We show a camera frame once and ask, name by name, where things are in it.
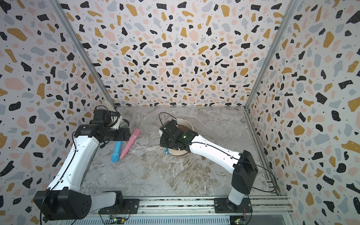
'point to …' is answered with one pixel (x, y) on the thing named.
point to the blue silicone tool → (115, 157)
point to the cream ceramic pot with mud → (186, 124)
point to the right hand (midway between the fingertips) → (160, 142)
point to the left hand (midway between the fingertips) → (123, 133)
